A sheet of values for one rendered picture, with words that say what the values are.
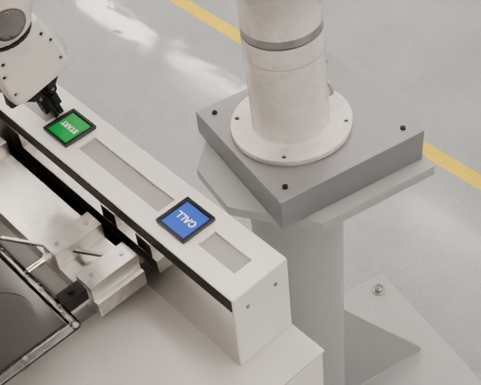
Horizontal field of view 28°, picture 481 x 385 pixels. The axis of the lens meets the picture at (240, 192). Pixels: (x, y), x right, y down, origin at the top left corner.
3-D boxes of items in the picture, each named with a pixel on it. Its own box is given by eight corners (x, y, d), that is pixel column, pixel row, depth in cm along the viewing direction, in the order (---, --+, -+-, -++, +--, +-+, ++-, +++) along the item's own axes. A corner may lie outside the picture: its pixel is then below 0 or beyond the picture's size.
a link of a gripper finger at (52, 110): (24, 101, 135) (43, 130, 140) (42, 86, 136) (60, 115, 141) (12, 91, 136) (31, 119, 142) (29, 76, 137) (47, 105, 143)
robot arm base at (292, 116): (301, 70, 158) (292, -27, 145) (379, 125, 146) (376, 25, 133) (207, 122, 151) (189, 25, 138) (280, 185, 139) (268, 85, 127)
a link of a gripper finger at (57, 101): (43, 85, 136) (61, 114, 141) (59, 71, 136) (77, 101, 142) (30, 76, 137) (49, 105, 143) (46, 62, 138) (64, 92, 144)
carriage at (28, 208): (101, 318, 129) (98, 305, 127) (-39, 184, 149) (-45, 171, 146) (147, 283, 132) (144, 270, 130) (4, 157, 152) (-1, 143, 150)
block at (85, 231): (59, 269, 131) (54, 255, 129) (45, 256, 133) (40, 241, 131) (105, 236, 135) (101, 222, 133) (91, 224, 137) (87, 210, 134)
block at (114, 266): (94, 301, 127) (89, 287, 125) (79, 287, 129) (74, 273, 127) (140, 267, 130) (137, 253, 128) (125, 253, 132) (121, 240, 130)
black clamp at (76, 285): (68, 314, 126) (64, 302, 124) (59, 305, 127) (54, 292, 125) (89, 299, 127) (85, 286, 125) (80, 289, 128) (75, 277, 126)
